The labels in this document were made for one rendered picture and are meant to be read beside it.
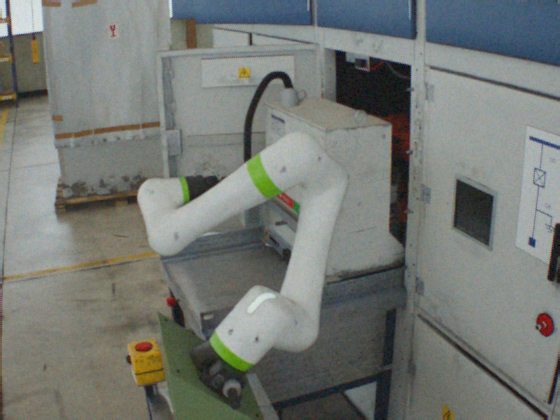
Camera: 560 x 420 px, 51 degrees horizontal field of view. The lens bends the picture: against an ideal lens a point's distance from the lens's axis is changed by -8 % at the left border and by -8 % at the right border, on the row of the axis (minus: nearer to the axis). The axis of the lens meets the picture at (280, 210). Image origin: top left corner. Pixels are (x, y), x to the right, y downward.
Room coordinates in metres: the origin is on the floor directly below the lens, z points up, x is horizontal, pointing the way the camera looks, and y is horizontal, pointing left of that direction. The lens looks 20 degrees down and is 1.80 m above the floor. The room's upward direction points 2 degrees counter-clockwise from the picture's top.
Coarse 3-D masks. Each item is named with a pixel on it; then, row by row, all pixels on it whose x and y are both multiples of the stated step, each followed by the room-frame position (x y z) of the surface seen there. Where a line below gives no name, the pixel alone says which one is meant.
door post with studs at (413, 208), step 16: (416, 0) 1.80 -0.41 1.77; (416, 16) 1.80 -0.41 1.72; (416, 32) 1.80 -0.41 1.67; (416, 48) 1.80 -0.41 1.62; (416, 64) 1.80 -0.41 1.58; (416, 80) 1.80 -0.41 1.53; (416, 96) 1.80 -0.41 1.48; (416, 112) 1.80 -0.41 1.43; (416, 128) 1.80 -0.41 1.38; (416, 144) 1.79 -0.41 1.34; (416, 160) 1.79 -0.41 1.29; (416, 176) 1.79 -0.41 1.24; (416, 192) 1.78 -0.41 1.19; (416, 208) 1.78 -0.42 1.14; (416, 224) 1.78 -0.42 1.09; (416, 240) 1.77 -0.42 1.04; (400, 384) 1.80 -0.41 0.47; (400, 400) 1.79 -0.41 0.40; (400, 416) 1.78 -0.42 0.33
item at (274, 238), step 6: (264, 228) 2.23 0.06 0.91; (270, 228) 2.19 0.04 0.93; (264, 234) 2.23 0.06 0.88; (270, 234) 2.17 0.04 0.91; (276, 234) 2.13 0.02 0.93; (270, 240) 2.17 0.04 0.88; (276, 240) 2.11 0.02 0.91; (282, 240) 2.07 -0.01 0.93; (276, 246) 2.12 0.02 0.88; (282, 246) 2.06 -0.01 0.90; (288, 246) 2.02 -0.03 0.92; (330, 276) 1.77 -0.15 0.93; (336, 276) 1.77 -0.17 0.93; (324, 282) 1.75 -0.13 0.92; (330, 282) 1.74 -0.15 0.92; (336, 282) 1.75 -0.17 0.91
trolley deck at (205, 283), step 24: (168, 264) 2.06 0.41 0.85; (192, 264) 2.06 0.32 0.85; (216, 264) 2.05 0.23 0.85; (240, 264) 2.05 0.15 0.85; (264, 264) 2.04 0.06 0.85; (192, 288) 1.87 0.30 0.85; (216, 288) 1.86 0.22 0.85; (240, 288) 1.86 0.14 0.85; (192, 312) 1.70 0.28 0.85; (336, 312) 1.70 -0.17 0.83; (360, 312) 1.74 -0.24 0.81
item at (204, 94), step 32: (160, 64) 2.36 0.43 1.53; (192, 64) 2.39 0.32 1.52; (224, 64) 2.37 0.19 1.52; (256, 64) 2.38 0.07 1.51; (288, 64) 2.39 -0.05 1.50; (320, 64) 2.40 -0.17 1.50; (160, 96) 2.35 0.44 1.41; (192, 96) 2.39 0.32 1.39; (224, 96) 2.40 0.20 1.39; (320, 96) 2.40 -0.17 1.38; (192, 128) 2.39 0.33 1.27; (224, 128) 2.40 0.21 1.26; (256, 128) 2.41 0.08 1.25; (192, 160) 2.39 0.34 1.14; (224, 160) 2.40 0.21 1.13; (224, 224) 2.40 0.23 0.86
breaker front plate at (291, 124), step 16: (272, 112) 2.15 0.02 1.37; (288, 128) 2.02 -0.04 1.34; (304, 128) 1.90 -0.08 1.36; (320, 128) 1.80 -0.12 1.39; (272, 144) 2.16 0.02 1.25; (288, 192) 2.03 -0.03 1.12; (288, 208) 2.04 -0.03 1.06; (272, 224) 2.18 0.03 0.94; (288, 224) 2.03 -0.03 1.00; (288, 240) 2.04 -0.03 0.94
